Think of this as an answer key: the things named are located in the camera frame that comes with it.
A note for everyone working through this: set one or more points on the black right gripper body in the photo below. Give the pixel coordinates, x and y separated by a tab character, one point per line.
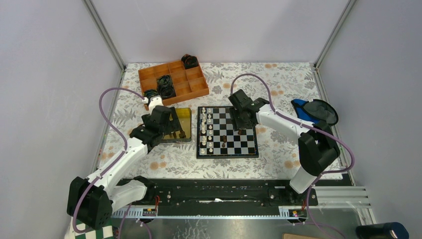
238	121

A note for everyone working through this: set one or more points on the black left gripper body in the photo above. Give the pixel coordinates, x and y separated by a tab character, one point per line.
173	126

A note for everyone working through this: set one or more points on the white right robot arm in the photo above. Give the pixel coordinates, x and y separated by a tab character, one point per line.
317	149

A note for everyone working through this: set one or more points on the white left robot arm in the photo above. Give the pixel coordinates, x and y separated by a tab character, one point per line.
92	200

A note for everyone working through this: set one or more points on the brown chess piece in tin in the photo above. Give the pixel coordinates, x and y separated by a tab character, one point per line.
182	134

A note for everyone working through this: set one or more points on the black white chess board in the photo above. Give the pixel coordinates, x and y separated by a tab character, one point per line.
237	146

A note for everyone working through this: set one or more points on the row of white chess pieces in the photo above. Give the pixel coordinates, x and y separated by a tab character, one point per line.
205	132

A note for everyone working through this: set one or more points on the gold metal tin tray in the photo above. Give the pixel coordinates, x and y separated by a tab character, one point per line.
180	119

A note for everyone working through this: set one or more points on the black roll in tray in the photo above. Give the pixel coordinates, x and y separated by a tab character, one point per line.
165	87

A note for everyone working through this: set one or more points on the orange compartment organizer tray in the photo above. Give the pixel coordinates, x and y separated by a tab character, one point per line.
188	84

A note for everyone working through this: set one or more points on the floral patterned table mat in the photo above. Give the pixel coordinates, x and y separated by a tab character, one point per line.
278	155

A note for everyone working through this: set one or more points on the black roll at tray corner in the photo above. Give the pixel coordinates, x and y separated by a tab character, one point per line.
189	61

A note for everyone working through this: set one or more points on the blue black cloth pouch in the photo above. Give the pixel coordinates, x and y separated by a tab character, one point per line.
315	111

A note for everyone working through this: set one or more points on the dark cylinder bottom right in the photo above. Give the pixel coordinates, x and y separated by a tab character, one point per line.
392	230

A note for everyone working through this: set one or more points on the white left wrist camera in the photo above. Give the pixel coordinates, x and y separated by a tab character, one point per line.
154	102

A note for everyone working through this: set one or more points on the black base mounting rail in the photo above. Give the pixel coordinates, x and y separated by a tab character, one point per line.
220	198

